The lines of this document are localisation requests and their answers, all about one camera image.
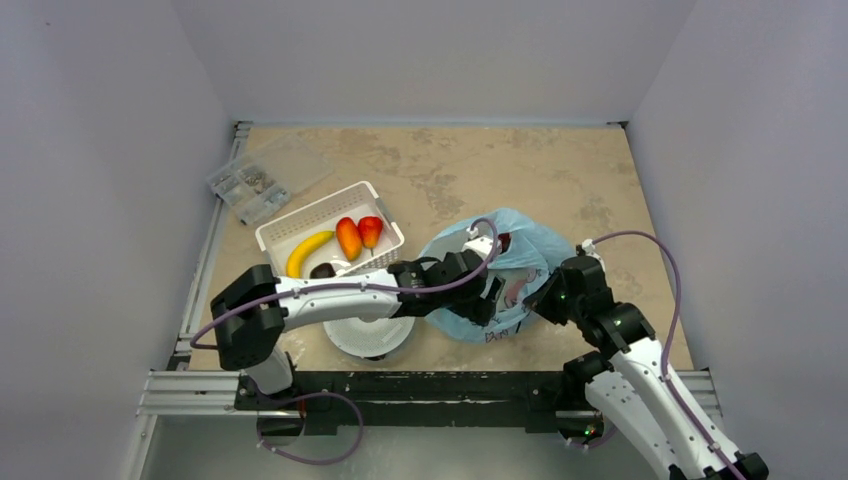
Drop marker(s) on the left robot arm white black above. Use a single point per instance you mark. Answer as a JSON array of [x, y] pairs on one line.
[[253, 311]]

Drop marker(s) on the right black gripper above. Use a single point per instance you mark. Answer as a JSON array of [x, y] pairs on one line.
[[548, 296]]

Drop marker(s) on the dark fruit in basket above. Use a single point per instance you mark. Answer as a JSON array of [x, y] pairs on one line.
[[323, 270]]

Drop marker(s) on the red fake grapes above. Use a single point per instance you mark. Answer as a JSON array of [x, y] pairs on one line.
[[504, 240]]

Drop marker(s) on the white perforated plastic basket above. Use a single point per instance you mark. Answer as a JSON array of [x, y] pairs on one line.
[[278, 238]]

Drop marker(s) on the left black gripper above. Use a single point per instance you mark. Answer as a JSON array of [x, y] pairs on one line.
[[478, 308]]

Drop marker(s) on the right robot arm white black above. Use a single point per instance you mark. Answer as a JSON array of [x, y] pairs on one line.
[[627, 378]]

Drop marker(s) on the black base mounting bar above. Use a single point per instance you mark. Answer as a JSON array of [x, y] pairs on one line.
[[534, 401]]

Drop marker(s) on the red orange fake fruit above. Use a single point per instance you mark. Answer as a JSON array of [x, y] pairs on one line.
[[348, 238]]

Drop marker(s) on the light blue plastic bag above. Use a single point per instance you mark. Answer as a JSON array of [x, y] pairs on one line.
[[535, 251]]

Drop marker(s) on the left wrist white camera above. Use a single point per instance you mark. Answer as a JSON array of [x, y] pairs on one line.
[[486, 247]]

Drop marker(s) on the clear plastic screw organizer box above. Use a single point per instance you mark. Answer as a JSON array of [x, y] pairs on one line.
[[258, 183]]

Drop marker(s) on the yellow fake fruit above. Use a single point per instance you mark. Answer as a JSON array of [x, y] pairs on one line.
[[304, 250]]

